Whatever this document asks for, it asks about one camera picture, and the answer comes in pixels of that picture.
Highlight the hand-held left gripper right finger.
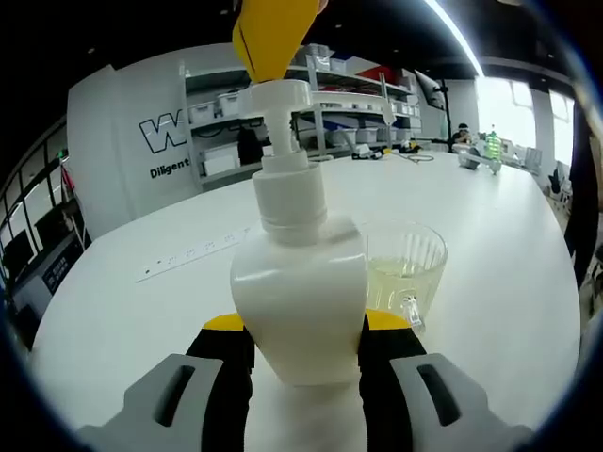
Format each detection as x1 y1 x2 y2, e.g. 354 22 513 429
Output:
357 308 538 452

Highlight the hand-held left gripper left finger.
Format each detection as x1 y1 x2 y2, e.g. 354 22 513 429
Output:
77 314 258 452

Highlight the clear glass cup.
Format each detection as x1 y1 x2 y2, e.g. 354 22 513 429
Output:
363 220 448 336

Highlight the white pump bottle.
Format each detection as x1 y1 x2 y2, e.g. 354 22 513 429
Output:
229 79 395 388

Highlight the green plastic bottle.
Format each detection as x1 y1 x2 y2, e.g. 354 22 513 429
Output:
484 124 502 165

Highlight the row of white storage bins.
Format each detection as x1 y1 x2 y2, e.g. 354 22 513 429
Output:
187 44 421 178

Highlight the grey metal shelving unit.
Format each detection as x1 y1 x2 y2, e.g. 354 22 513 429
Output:
178 42 424 190

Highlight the black bag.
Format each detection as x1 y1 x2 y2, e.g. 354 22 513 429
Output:
236 125 265 166

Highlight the white chair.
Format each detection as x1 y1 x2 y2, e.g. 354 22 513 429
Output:
329 129 365 159

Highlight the white power strip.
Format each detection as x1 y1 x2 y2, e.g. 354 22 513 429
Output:
135 225 254 284

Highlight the white device on table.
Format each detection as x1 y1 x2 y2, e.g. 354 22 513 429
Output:
350 143 393 162

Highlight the black banner stand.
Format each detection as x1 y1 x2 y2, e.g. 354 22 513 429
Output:
40 230 91 305

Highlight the ceiling light strip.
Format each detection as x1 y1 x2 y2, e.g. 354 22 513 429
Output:
422 0 487 77

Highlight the black tripod stand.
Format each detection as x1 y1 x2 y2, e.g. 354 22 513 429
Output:
433 77 457 143

